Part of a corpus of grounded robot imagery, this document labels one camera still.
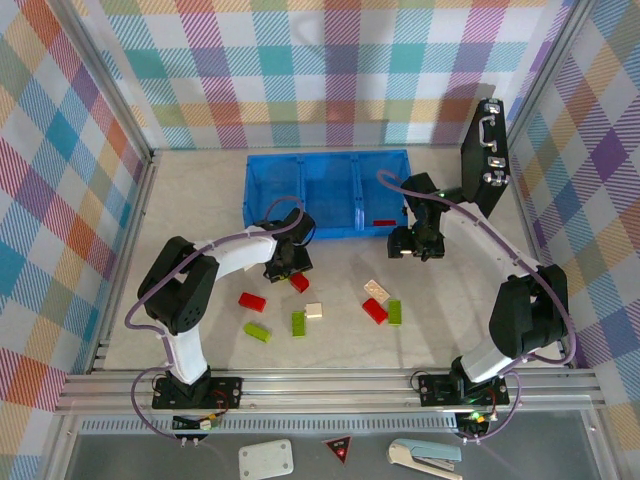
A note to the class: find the aluminium corner post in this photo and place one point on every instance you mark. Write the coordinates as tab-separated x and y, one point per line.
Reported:
550	65
105	85

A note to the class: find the blue three-compartment bin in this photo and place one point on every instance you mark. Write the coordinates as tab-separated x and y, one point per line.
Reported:
330	200

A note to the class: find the red flat lego plate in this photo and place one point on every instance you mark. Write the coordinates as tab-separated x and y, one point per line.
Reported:
385	222

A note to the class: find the long red lego brick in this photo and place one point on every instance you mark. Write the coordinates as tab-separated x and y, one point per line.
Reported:
252	301
375	311

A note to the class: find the white rectangular plate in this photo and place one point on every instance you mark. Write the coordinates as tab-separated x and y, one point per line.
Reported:
266	458

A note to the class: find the white lego plate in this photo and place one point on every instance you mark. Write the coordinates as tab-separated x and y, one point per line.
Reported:
376	291

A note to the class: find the small connector module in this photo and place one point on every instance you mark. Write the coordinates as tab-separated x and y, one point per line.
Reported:
472	422
200	423

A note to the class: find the white square lego brick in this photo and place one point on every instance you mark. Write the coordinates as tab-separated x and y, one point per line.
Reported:
314	311

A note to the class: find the aluminium side rail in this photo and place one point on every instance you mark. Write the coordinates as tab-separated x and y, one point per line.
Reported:
125	260

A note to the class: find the red black triangle emblem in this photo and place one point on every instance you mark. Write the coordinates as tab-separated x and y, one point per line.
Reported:
338	447

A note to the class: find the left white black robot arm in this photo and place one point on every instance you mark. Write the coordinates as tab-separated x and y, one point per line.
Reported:
187	350

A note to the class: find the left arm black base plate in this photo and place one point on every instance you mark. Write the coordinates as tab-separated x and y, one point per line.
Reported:
225	392

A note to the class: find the wide aluminium base rail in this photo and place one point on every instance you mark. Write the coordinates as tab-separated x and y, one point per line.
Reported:
325	392

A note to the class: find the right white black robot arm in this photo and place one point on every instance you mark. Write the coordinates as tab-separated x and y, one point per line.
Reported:
470	237

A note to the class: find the green lego brick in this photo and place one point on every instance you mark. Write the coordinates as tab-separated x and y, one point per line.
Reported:
395	312
299	324
257	332

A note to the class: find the light blue stapler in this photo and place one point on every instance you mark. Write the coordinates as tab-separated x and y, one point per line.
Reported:
425	452

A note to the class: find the small red lego brick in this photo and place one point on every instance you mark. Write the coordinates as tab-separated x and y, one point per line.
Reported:
301	284

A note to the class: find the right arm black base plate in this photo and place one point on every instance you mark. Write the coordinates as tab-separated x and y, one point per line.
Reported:
432	390

